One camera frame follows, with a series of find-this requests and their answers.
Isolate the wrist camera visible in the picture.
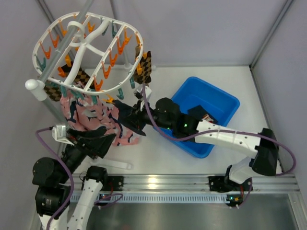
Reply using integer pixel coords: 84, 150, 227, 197
52, 124, 68, 143
133, 85, 152, 101

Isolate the pink patterned cloth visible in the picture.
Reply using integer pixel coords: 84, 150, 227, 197
60, 86, 140, 146

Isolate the white round clip hanger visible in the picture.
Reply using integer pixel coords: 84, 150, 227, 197
32, 12, 143, 96

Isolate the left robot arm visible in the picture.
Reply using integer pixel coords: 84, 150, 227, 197
32, 125, 116, 230

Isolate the white slotted cable duct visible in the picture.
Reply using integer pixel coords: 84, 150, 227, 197
69, 193, 231, 204

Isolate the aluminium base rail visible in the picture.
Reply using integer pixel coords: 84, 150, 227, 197
69, 173, 300, 194

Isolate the white rack stand post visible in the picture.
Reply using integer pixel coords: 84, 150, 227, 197
24, 79, 66, 123

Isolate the grey metal hanging rod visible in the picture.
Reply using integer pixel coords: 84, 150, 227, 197
38, 0, 94, 82

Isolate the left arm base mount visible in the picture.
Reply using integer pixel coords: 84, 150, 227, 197
105, 176, 124, 192

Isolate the brown argyle sock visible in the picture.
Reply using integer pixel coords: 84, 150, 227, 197
44, 80, 62, 102
57, 64, 90, 90
133, 51, 152, 86

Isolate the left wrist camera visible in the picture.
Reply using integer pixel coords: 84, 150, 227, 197
52, 124, 68, 143

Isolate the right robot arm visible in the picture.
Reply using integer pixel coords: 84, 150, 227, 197
112, 98, 279, 184

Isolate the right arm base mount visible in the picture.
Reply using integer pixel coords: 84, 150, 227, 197
208, 176, 251, 193

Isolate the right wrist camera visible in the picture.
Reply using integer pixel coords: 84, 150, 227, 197
133, 85, 152, 101

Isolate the navy blue sock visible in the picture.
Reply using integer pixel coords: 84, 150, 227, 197
188, 105, 218, 124

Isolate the blue plastic bin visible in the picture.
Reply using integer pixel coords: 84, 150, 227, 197
165, 76, 240, 159

